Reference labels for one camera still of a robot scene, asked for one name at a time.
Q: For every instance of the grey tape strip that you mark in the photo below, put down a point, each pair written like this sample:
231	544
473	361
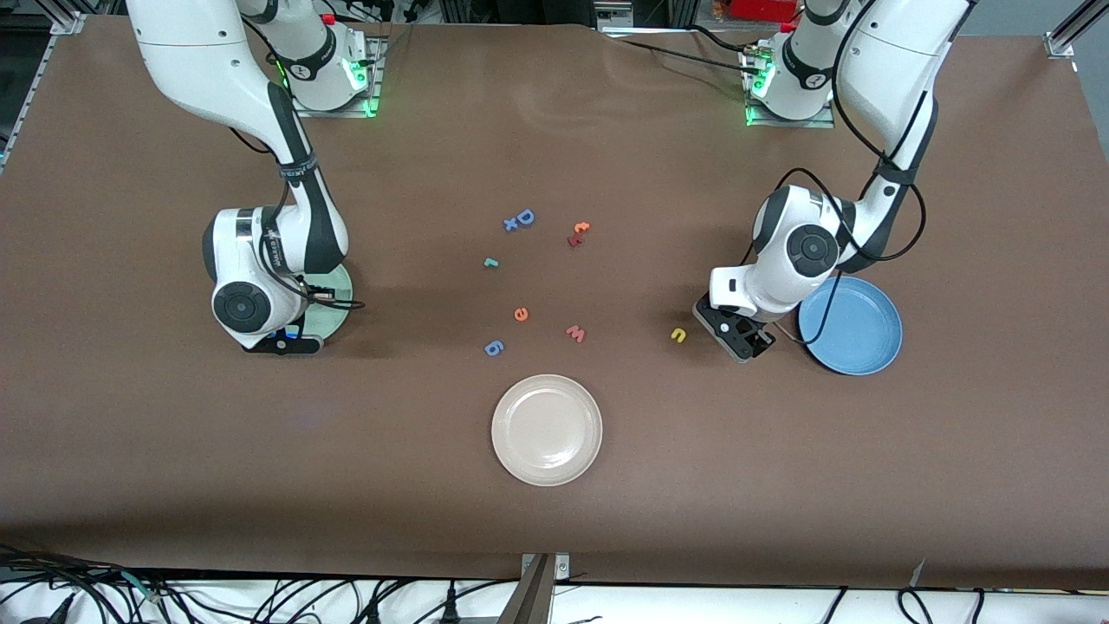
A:
917	574

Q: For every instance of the aluminium post with bracket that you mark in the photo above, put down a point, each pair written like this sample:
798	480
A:
533	598

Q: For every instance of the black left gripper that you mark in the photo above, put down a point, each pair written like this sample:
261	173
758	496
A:
759	346

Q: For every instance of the aluminium frame profile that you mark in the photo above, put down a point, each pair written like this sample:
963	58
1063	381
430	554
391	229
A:
68	16
1074	30

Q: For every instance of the pink foam letter w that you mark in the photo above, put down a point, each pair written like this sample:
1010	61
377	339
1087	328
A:
575	334

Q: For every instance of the blue plate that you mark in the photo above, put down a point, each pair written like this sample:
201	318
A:
862	334

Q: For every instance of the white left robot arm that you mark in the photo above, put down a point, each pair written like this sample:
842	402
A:
901	52

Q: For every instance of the brown table cover sheet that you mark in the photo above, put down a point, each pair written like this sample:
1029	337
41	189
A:
554	520

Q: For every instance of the blue foam letter g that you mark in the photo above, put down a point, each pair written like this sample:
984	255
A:
488	351

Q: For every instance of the beige plate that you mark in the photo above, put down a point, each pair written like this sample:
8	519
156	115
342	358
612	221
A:
546	429

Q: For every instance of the blue foam letter D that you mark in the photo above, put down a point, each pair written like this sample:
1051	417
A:
532	218

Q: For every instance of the black power plug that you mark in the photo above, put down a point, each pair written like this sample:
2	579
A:
450	607
372	609

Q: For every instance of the pale green plate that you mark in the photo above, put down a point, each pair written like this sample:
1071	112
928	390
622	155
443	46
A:
340	322

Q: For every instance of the red box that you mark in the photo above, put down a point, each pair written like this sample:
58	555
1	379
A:
762	9

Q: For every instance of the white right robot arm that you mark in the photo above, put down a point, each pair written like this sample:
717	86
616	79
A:
199	52

